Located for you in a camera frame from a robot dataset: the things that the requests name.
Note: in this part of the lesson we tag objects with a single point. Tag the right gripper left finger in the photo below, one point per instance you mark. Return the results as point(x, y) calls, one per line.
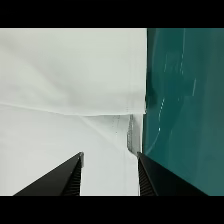
point(58, 182)

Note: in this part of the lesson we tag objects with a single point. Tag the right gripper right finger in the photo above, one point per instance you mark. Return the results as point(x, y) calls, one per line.
point(160, 183)

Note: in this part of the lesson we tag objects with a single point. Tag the white T-shirt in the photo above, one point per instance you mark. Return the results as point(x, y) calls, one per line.
point(66, 100)

